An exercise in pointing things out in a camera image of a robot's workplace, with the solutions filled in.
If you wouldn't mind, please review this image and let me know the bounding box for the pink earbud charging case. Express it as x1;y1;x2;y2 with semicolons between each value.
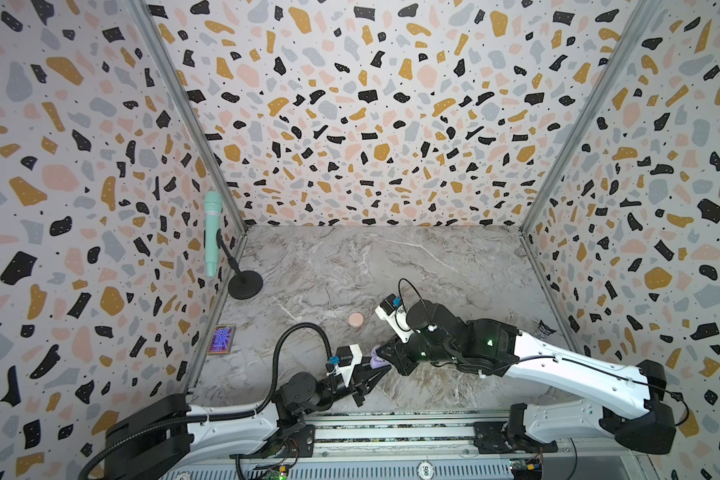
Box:
347;312;365;328

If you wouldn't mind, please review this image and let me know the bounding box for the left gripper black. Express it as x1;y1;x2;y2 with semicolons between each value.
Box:
304;357;391;418

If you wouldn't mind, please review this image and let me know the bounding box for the mint green microphone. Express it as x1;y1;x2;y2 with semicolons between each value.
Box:
204;190;223;278

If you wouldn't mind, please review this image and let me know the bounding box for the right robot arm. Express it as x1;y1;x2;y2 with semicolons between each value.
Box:
375;295;677;455

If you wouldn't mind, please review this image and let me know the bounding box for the small dark wrapper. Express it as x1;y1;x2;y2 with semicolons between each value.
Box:
536;320;557;339

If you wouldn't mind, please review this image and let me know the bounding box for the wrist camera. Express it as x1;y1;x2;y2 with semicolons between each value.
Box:
375;294;412;343
326;344;363;387

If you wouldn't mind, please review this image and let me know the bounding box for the purple earbud charging case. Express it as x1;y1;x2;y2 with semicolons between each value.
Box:
369;352;390;369

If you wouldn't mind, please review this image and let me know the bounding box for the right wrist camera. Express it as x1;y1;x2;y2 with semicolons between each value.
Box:
375;294;412;343

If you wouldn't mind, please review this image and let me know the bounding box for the black microphone stand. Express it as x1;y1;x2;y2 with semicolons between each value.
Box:
216;230;263;300

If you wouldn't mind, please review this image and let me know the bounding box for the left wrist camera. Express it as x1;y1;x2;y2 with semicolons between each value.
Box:
326;344;363;387

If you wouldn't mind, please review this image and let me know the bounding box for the black corrugated cable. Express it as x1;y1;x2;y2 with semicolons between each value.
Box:
77;322;334;480

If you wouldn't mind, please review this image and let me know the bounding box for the colourful card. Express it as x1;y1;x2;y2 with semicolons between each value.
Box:
207;325;236;355

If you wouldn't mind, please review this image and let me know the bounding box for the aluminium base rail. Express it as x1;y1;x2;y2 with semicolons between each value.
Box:
162;410;658;479

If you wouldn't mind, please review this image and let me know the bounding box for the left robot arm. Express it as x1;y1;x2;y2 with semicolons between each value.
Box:
100;357;391;479

